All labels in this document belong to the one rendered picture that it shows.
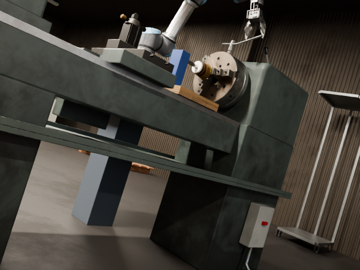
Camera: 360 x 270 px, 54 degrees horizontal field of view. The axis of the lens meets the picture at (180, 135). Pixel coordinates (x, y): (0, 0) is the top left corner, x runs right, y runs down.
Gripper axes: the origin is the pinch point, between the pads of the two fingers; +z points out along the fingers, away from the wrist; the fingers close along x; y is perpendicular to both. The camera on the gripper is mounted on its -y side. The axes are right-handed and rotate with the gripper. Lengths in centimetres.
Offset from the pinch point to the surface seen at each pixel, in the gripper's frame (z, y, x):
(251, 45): -168, -320, -106
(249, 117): 43.1, -11.3, -2.2
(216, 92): 31.7, 0.8, -19.4
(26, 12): 41, 107, -47
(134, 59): 44, 73, -24
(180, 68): 29, 30, -28
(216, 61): 12.2, 0.2, -21.5
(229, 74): 23.9, 6.4, -10.3
